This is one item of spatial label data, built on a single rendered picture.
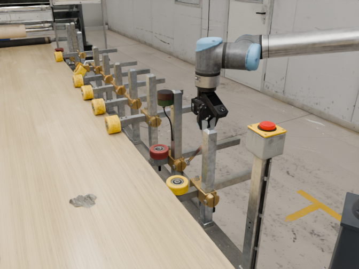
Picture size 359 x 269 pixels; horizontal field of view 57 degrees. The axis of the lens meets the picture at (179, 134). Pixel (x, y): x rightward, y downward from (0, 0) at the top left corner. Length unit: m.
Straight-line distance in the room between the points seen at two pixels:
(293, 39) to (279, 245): 1.43
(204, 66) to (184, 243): 0.58
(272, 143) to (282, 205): 1.81
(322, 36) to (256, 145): 0.56
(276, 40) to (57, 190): 0.93
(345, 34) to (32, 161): 1.24
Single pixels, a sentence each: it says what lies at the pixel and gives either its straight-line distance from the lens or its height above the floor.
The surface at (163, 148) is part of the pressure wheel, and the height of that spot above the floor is 0.91.
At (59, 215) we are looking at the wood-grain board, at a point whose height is 0.90.
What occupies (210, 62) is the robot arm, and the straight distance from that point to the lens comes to 1.15.
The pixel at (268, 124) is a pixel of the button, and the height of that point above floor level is 1.23.
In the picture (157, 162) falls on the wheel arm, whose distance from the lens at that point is 1.40.
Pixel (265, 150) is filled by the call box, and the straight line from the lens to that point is 0.84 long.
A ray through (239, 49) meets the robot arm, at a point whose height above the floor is 1.34.
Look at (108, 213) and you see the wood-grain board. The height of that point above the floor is 0.90.
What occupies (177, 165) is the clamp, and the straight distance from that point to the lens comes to 1.36.
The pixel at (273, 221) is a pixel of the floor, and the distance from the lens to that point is 2.48.
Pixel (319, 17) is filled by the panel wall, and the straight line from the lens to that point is 4.19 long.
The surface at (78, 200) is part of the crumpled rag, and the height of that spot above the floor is 0.91.
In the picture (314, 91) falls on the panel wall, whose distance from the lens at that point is 4.29.
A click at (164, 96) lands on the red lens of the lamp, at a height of 1.16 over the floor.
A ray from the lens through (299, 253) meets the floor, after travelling 2.30.
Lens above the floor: 1.58
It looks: 27 degrees down
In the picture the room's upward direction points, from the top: straight up
